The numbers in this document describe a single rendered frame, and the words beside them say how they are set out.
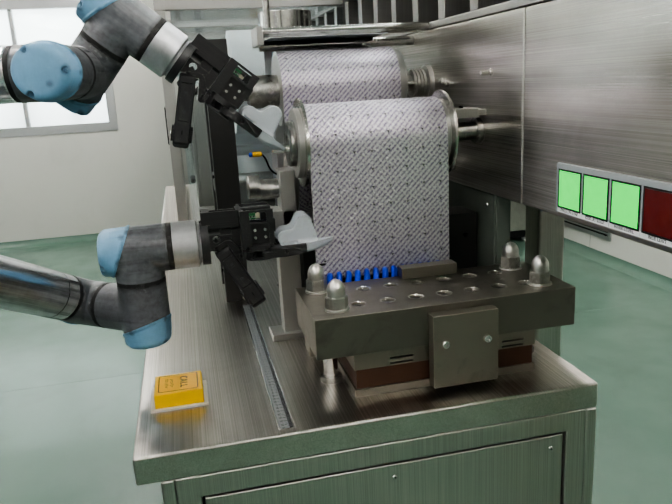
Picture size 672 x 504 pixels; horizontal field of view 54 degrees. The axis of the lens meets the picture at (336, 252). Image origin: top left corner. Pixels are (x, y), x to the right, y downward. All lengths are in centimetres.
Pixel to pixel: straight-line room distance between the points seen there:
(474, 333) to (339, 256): 27
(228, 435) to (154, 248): 31
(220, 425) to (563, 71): 67
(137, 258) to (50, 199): 576
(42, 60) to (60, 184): 584
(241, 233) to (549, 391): 51
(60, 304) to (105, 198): 563
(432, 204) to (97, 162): 571
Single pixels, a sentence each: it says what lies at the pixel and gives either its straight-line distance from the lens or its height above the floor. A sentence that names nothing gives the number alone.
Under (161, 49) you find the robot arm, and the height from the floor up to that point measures 141.
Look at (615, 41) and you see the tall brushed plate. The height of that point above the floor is 138.
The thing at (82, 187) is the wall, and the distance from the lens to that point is 674.
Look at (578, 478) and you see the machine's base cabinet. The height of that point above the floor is 75.
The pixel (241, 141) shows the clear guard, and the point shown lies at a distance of 210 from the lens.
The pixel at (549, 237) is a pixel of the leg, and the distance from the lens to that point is 141.
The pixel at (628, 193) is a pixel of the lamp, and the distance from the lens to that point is 87.
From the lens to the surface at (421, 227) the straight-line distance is 114.
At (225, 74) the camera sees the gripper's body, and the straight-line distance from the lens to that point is 106.
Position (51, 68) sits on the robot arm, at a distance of 93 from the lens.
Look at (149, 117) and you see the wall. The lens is 662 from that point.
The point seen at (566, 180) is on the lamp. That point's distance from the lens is 98.
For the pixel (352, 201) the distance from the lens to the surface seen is 110.
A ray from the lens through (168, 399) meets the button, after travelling 102.
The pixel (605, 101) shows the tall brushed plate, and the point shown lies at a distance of 91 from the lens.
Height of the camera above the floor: 135
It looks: 14 degrees down
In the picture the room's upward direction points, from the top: 3 degrees counter-clockwise
